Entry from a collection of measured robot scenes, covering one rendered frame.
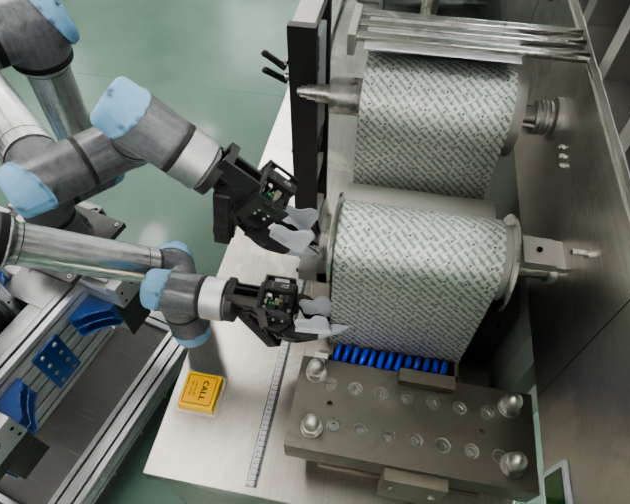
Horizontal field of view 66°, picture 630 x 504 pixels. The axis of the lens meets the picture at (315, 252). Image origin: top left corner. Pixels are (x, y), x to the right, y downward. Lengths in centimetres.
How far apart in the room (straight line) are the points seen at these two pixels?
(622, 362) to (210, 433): 70
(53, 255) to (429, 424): 69
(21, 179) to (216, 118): 244
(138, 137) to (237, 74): 285
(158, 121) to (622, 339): 58
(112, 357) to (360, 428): 126
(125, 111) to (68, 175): 13
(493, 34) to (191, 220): 193
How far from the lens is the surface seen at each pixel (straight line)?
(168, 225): 254
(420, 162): 87
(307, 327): 84
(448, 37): 87
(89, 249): 95
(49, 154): 74
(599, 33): 92
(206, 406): 100
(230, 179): 67
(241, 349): 106
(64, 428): 190
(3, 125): 81
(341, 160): 142
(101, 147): 74
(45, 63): 109
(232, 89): 334
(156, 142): 65
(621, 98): 78
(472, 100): 82
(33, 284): 155
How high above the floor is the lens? 184
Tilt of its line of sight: 52 degrees down
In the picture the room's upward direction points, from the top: straight up
